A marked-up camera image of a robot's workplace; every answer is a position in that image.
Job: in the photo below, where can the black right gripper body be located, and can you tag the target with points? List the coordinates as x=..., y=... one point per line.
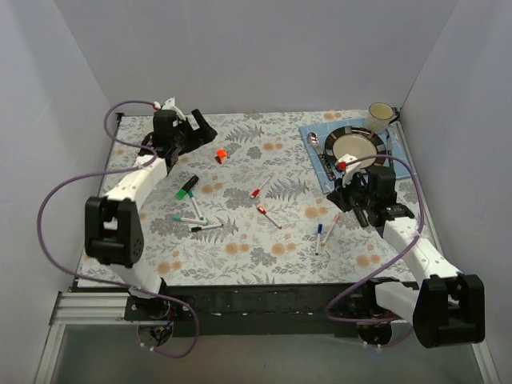
x=351, y=198

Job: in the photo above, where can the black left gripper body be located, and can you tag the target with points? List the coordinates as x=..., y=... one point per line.
x=192, y=134

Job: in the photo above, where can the orange highlighter cap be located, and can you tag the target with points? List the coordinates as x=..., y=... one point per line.
x=221, y=155

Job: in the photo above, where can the orange capped black highlighter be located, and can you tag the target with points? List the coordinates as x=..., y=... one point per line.
x=361, y=216

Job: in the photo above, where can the red capped marker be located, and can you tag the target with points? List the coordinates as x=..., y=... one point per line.
x=264, y=212
x=257, y=191

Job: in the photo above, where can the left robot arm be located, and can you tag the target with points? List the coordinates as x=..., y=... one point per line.
x=113, y=230

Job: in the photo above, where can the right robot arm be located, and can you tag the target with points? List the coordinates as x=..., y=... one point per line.
x=449, y=306

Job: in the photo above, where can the pink capped white pen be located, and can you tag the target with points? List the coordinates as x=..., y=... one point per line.
x=330, y=229

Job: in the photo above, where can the blue capped white pen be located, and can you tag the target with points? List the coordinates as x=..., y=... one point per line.
x=318, y=239

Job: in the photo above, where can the black capped white pen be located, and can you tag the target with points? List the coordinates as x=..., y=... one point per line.
x=206, y=227

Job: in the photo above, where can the green capped black highlighter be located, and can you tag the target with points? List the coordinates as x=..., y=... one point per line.
x=187, y=187

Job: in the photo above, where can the black rimmed beige plate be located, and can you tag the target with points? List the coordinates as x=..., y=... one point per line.
x=352, y=140

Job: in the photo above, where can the cream enamel mug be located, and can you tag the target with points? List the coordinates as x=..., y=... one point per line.
x=379, y=116

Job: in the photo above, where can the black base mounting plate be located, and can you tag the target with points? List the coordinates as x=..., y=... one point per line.
x=244, y=310

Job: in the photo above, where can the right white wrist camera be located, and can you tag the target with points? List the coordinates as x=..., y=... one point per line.
x=348, y=165

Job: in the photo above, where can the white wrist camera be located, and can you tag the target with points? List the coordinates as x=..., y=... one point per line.
x=170, y=104
x=348, y=165

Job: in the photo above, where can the steel fork patterned handle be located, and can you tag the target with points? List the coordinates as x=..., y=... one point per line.
x=327, y=167

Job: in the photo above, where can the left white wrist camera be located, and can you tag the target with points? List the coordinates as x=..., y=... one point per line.
x=170, y=104

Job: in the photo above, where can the steel knife patterned handle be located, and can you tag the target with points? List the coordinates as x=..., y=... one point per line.
x=389, y=146

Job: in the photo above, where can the steel spoon patterned handle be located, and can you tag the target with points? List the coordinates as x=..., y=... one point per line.
x=314, y=143

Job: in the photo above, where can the aluminium frame rail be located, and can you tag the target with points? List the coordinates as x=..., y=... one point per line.
x=105, y=308

